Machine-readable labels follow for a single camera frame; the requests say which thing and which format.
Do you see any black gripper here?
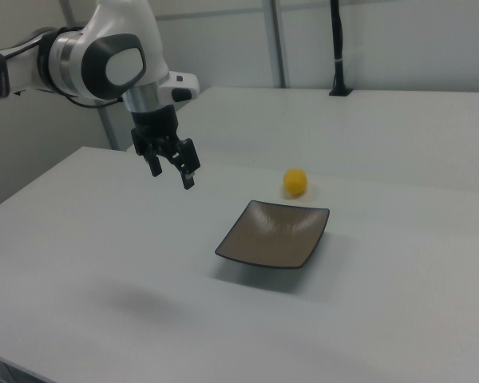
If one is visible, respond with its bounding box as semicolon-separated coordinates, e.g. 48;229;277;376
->
129;105;202;191

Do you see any yellow lemon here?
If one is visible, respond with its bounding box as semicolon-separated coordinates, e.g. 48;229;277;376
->
283;168;309;199

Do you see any square brown ceramic plate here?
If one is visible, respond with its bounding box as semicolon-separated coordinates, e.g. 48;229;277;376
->
214;199;331;270

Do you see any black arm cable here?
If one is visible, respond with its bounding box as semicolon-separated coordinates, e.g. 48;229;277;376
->
0;26;125;109

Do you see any black camera stand pole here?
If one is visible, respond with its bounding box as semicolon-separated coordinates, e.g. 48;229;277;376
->
328;0;354;97

